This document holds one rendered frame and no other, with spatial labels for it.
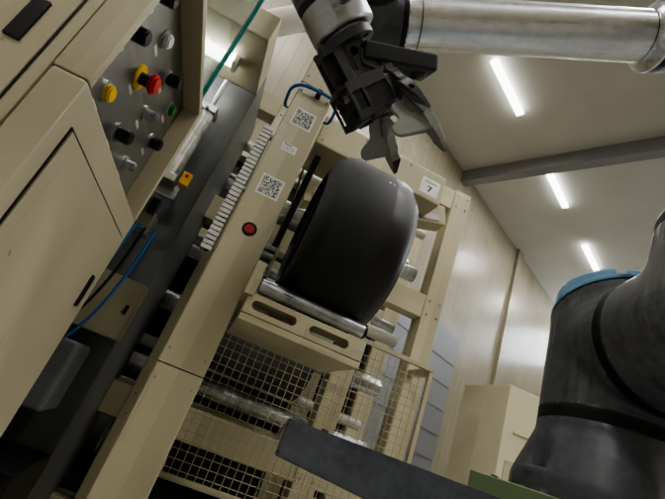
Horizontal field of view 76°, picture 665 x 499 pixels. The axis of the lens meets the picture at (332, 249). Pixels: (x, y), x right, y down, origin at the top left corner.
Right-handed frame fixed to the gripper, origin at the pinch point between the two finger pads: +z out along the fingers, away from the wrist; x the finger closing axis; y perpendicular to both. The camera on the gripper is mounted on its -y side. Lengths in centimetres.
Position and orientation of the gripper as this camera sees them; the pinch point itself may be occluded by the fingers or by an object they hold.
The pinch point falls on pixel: (422, 161)
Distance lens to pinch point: 63.7
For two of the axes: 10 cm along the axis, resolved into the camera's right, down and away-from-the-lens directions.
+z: 4.7, 8.8, 1.2
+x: 2.8, -0.2, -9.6
